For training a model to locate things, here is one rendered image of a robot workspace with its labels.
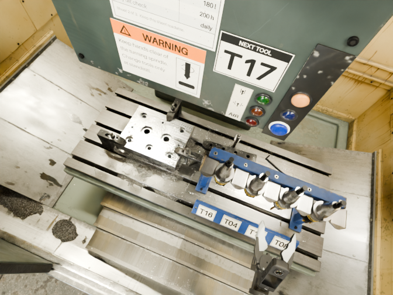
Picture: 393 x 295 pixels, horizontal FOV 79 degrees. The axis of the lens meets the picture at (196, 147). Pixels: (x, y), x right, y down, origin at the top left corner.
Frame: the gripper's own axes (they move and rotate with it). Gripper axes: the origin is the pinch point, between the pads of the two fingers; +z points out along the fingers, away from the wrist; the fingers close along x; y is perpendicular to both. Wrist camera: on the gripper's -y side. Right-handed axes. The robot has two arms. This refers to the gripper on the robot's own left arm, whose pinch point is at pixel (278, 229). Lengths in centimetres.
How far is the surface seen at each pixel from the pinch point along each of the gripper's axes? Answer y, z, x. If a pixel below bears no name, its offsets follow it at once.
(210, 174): -2.1, 7.6, -26.2
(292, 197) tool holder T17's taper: -7.3, 8.6, -0.6
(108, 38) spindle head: -47, 6, -50
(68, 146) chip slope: 52, 11, -108
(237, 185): -2.1, 7.4, -16.6
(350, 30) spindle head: -60, 7, -18
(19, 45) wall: 24, 45, -148
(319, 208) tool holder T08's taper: -4.6, 9.6, 9.0
